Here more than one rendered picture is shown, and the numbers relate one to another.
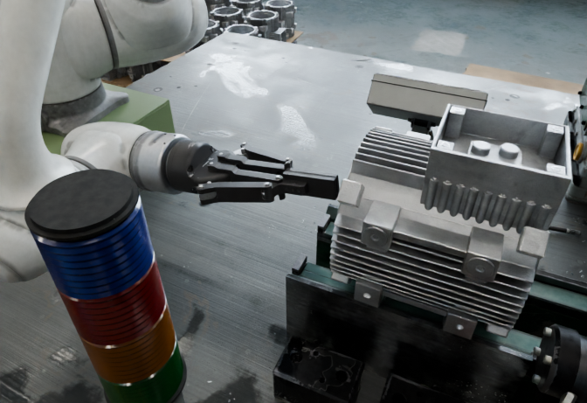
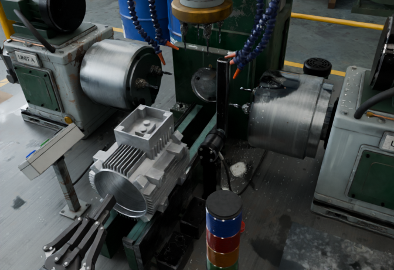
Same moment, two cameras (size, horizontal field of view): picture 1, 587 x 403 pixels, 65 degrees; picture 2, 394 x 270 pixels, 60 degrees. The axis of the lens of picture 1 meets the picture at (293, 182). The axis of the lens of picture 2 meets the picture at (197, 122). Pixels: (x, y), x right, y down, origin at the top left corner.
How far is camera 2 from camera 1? 0.60 m
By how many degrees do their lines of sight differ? 67
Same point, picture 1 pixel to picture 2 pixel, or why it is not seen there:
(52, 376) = not seen: outside the picture
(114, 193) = (221, 194)
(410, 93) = (51, 150)
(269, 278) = not seen: outside the picture
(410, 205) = (151, 164)
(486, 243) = (175, 147)
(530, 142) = (136, 117)
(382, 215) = (156, 173)
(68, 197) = (224, 206)
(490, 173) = (160, 130)
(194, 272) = not seen: outside the picture
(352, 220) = (148, 188)
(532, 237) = (177, 135)
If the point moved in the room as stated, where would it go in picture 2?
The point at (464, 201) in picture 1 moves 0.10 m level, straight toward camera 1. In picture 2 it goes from (159, 145) to (194, 157)
